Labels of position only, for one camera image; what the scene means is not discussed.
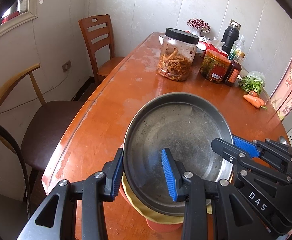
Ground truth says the bag of green vegetables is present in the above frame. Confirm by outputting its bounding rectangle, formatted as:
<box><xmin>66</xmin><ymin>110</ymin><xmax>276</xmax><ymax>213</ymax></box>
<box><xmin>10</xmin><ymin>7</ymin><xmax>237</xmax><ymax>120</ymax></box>
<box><xmin>239</xmin><ymin>71</ymin><xmax>266</xmax><ymax>95</ymax></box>

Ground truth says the clear plastic water bottle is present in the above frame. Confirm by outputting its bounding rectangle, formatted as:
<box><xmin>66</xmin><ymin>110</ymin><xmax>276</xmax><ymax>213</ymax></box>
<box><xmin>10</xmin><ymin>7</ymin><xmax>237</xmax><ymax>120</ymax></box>
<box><xmin>228</xmin><ymin>35</ymin><xmax>245</xmax><ymax>60</ymax></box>

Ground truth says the brown sauce bottle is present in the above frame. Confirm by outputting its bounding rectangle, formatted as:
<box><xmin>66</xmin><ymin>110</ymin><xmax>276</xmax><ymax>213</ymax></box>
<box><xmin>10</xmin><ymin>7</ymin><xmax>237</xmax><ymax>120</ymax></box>
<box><xmin>224</xmin><ymin>50</ymin><xmax>245</xmax><ymax>86</ymax></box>

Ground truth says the jar with orange lid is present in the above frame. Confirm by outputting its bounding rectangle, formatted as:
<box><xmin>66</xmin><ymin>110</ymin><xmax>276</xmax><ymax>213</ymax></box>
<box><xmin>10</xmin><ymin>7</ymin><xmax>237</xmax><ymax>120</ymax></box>
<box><xmin>199</xmin><ymin>49</ymin><xmax>231</xmax><ymax>83</ymax></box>

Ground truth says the orange plate with handle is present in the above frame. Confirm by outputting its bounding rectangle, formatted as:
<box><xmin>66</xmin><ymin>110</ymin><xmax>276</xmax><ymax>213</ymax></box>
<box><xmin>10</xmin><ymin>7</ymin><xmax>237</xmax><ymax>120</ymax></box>
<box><xmin>119</xmin><ymin>185</ymin><xmax>183</xmax><ymax>233</ymax></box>

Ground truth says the front carrot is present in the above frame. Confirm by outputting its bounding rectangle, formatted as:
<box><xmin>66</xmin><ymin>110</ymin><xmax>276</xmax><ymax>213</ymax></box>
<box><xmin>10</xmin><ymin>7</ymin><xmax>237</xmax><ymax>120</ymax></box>
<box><xmin>243</xmin><ymin>95</ymin><xmax>267</xmax><ymax>109</ymax></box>

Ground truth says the red flower decoration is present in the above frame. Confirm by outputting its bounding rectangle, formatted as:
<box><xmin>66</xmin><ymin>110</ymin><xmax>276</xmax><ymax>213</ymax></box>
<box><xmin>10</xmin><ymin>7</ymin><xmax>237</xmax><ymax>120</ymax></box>
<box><xmin>186</xmin><ymin>18</ymin><xmax>211</xmax><ymax>37</ymax></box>

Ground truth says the yellow plate with handle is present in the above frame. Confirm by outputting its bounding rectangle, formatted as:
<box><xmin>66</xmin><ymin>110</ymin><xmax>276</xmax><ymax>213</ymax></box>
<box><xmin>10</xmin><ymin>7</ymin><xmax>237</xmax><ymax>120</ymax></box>
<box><xmin>121</xmin><ymin>173</ymin><xmax>213</xmax><ymax>225</ymax></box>

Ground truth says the carrot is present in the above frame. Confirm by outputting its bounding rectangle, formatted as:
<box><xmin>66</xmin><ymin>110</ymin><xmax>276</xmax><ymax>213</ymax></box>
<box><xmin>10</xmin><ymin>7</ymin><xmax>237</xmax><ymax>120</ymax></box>
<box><xmin>248</xmin><ymin>91</ymin><xmax>265</xmax><ymax>107</ymax></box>
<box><xmin>243</xmin><ymin>95</ymin><xmax>267</xmax><ymax>109</ymax></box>

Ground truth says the clear jar black lid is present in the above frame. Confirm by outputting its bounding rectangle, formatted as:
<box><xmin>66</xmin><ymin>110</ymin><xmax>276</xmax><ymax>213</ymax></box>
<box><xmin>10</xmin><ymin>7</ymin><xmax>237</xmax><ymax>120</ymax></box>
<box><xmin>157</xmin><ymin>28</ymin><xmax>199</xmax><ymax>81</ymax></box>

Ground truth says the brown wooden chair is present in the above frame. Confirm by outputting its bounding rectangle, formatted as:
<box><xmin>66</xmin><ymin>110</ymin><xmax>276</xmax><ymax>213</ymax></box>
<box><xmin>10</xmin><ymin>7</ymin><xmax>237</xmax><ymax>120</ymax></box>
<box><xmin>78</xmin><ymin>14</ymin><xmax>124</xmax><ymax>86</ymax></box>

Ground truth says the light wood padded chair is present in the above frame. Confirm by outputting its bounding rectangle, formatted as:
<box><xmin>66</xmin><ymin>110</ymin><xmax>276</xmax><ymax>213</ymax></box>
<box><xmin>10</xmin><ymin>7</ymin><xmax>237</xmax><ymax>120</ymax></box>
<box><xmin>0</xmin><ymin>63</ymin><xmax>87</xmax><ymax>203</ymax></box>

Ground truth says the black thermos flask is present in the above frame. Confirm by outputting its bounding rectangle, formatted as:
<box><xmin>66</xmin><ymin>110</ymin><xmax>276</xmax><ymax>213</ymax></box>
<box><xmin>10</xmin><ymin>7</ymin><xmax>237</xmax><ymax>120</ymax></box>
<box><xmin>221</xmin><ymin>21</ymin><xmax>241</xmax><ymax>55</ymax></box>

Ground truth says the grey metal pan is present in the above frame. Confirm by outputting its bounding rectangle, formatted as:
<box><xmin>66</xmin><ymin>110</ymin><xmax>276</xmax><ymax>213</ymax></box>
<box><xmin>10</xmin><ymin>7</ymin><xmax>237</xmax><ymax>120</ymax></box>
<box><xmin>123</xmin><ymin>92</ymin><xmax>233</xmax><ymax>216</ymax></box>

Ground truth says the middle carrot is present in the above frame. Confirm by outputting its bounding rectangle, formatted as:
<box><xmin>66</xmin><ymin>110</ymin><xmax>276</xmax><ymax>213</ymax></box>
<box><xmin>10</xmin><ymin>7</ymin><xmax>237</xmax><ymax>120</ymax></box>
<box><xmin>248</xmin><ymin>91</ymin><xmax>265</xmax><ymax>107</ymax></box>

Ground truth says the black cable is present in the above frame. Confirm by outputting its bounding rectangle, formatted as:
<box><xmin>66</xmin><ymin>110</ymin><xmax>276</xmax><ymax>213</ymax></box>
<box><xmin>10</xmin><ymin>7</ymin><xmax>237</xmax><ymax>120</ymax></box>
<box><xmin>0</xmin><ymin>116</ymin><xmax>32</xmax><ymax>219</ymax></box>

